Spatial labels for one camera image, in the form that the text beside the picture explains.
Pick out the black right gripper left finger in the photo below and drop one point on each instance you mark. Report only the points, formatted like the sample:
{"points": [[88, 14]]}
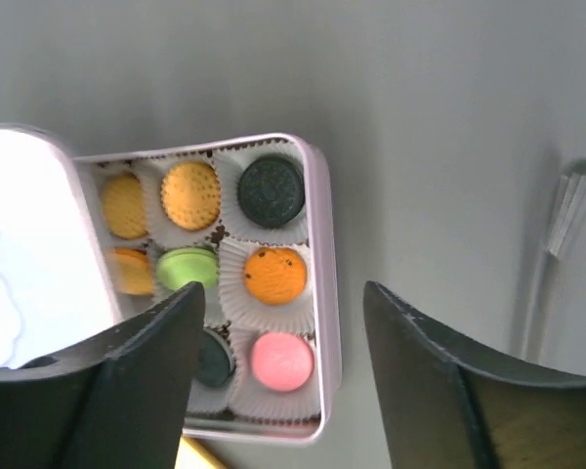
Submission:
{"points": [[115, 400]]}

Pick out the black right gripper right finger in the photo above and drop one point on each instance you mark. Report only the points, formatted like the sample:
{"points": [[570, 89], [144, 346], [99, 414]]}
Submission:
{"points": [[448, 401]]}

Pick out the pink sandwich cookie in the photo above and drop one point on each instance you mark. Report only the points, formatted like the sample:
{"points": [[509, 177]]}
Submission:
{"points": [[282, 362]]}

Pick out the brown chocolate chip cookie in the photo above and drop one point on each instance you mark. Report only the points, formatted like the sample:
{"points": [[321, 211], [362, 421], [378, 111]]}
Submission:
{"points": [[275, 275]]}

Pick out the metal serving tongs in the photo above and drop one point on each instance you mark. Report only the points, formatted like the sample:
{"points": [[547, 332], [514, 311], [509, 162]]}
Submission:
{"points": [[567, 211]]}

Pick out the round tan dotted biscuit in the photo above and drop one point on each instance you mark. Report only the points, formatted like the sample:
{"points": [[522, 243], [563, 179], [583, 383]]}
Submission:
{"points": [[123, 207]]}

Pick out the green sandwich cookie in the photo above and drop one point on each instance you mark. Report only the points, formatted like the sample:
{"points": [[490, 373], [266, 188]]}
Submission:
{"points": [[178, 267]]}

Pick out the black sandwich cookie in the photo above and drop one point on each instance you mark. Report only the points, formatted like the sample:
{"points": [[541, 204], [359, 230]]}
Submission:
{"points": [[270, 192], [215, 361]]}

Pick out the pink cookie tin box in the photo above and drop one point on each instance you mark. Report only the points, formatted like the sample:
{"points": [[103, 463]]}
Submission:
{"points": [[243, 410]]}

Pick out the silver tin lid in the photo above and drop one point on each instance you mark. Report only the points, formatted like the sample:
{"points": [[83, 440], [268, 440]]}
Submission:
{"points": [[55, 290]]}

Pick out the yellow plastic tray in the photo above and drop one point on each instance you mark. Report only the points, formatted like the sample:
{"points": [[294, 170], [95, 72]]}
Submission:
{"points": [[192, 455]]}

